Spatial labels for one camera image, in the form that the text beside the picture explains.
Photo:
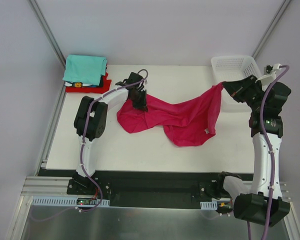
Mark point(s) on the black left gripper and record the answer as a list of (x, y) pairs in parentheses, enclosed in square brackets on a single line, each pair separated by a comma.
[(140, 98)]

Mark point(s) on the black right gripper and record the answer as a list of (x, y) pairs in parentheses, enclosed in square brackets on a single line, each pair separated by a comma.
[(239, 89)]

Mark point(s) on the white plastic basket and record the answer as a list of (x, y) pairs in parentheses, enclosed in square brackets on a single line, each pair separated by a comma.
[(233, 68)]

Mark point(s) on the crimson pink t shirt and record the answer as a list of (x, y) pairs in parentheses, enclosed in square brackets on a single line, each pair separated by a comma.
[(187, 124)]

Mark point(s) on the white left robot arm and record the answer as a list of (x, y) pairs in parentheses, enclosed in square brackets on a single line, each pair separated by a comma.
[(90, 124)]

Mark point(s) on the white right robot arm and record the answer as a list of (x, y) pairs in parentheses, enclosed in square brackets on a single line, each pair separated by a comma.
[(262, 203)]

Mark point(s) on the folded teal t shirt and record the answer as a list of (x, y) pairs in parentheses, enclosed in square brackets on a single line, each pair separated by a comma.
[(84, 69)]

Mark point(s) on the folded dark printed t shirt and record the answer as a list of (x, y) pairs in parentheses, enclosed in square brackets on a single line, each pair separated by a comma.
[(80, 85)]

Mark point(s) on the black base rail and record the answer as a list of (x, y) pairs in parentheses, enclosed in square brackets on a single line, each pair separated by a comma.
[(145, 189)]

